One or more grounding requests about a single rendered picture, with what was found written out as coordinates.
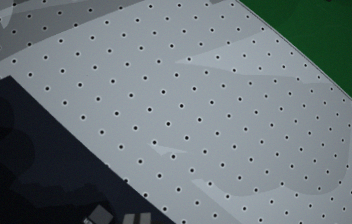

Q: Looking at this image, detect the white benchtop thermal cycler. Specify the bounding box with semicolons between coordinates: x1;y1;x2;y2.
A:
0;75;175;224

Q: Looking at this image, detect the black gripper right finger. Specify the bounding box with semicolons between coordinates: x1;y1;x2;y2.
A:
136;213;165;224

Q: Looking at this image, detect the grey flat base plate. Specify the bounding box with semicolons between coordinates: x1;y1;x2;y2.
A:
0;0;352;224

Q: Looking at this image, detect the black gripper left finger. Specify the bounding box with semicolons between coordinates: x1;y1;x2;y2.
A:
116;213;138;224

